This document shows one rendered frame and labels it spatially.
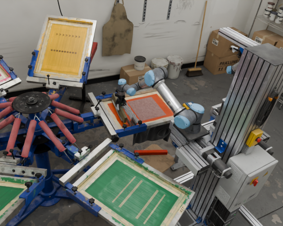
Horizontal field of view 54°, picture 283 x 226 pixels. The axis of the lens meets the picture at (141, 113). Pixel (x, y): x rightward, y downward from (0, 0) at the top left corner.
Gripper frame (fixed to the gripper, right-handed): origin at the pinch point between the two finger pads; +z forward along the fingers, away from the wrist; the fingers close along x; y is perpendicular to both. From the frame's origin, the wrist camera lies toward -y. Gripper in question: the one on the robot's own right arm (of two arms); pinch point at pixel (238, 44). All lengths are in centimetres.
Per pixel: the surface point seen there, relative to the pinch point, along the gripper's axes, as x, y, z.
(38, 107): -187, 12, -61
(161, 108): -78, 62, -13
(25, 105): -197, 10, -59
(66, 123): -172, 43, -47
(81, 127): -161, 55, -41
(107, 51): -139, 86, 178
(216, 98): 47, 175, 141
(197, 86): 22, 172, 180
